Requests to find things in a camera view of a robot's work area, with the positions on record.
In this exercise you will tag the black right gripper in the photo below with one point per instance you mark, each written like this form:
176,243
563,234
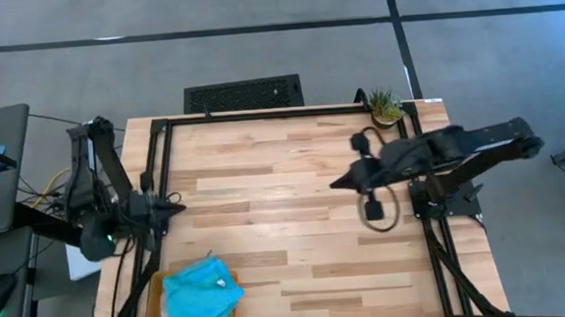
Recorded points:
379,169

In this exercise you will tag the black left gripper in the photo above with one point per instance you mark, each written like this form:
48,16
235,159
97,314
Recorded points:
153,208

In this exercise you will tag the blue microfiber towel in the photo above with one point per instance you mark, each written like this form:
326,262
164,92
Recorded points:
197,296

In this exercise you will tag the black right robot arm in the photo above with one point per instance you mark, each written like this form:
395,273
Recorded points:
483,139

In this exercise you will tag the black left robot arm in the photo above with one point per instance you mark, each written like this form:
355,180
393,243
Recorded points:
108,154

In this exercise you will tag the small potted green plant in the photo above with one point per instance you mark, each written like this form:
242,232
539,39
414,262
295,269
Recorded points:
385,110

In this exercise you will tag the white paper sheet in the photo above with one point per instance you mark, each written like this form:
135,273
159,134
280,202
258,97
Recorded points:
80,269

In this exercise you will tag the black desk beam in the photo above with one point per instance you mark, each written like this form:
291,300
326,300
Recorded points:
46,224

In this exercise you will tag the black desk leg pole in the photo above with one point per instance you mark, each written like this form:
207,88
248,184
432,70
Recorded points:
32,272

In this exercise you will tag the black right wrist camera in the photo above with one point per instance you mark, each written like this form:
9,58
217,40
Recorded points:
374,211

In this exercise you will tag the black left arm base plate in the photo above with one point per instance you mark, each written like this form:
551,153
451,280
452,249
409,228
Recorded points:
139,232

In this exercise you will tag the small black frame clamp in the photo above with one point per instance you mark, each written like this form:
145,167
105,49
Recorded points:
207,115

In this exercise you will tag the black metal table frame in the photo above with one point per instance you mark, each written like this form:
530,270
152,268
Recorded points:
231,117

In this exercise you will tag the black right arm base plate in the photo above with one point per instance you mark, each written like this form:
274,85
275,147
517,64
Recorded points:
464,201

